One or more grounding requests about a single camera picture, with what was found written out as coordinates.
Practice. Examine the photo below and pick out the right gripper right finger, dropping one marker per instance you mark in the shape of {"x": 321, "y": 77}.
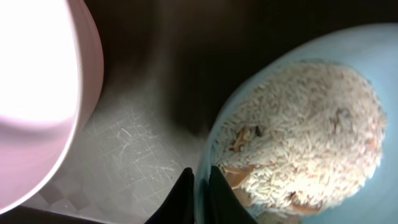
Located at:
{"x": 225, "y": 208}

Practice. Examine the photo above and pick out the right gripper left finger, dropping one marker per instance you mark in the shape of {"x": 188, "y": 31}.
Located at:
{"x": 178, "y": 206}

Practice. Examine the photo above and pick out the rice food scraps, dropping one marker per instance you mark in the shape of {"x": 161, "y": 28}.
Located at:
{"x": 303, "y": 140}

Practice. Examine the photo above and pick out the light blue bowl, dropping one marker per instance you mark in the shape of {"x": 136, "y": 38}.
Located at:
{"x": 372, "y": 51}

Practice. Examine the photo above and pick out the brown serving tray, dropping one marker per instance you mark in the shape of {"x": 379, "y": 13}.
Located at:
{"x": 169, "y": 67}

